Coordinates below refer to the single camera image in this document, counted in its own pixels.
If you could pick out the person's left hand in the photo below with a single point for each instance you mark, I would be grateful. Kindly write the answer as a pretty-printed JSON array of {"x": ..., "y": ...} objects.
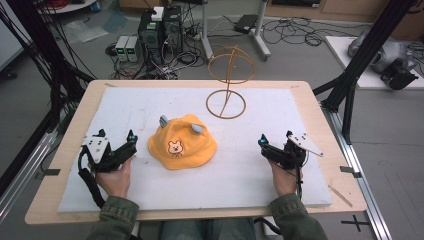
[{"x": 115, "y": 180}]

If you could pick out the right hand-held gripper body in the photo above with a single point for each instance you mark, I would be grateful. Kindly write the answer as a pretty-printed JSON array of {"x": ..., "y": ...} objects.
[{"x": 293, "y": 150}]

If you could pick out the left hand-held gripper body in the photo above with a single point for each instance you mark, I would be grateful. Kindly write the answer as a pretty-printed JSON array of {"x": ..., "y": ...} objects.
[{"x": 100, "y": 151}]

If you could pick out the person's right hand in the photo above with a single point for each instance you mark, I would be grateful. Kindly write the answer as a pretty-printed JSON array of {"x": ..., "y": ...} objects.
[{"x": 285, "y": 181}]

